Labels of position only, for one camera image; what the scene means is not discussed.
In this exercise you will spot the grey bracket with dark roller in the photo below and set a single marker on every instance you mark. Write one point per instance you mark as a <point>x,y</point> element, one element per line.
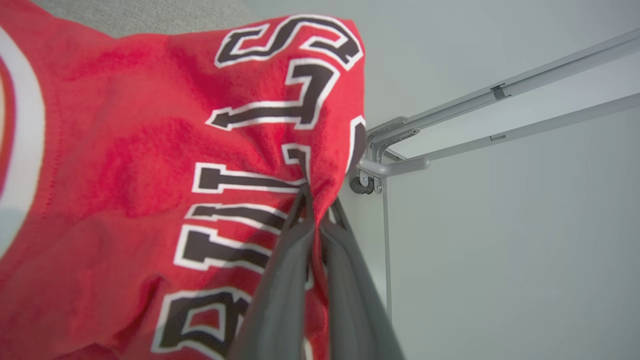
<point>369,182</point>

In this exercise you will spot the long grey metal rail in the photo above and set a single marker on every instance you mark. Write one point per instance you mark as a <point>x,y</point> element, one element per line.
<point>525,131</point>
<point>525,82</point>

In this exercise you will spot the red white Bulls jersey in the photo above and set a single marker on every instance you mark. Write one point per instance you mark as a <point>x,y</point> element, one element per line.
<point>125,150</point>

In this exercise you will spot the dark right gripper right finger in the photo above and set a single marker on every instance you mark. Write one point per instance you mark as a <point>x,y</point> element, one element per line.
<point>350,300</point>

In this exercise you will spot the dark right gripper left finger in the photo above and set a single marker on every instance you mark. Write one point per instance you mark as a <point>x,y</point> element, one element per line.
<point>282,300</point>

